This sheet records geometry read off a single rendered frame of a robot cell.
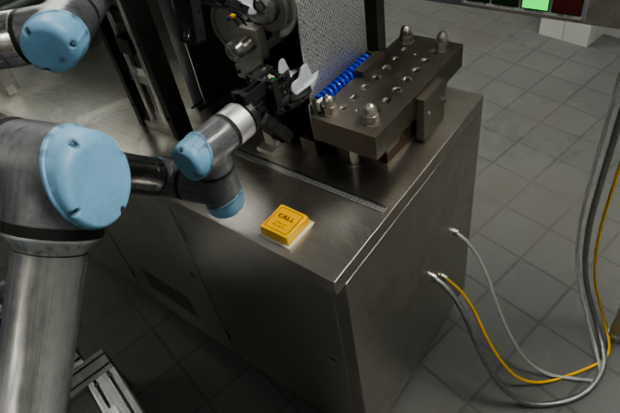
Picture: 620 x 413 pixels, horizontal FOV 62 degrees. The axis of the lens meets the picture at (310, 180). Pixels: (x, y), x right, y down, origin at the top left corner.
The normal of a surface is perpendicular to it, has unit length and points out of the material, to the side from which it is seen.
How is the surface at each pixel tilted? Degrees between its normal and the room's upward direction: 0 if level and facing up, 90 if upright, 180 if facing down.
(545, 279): 0
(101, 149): 85
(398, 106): 0
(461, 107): 0
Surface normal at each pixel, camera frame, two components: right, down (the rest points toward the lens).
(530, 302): -0.14, -0.73
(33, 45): 0.07, 0.67
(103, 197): 0.94, 0.01
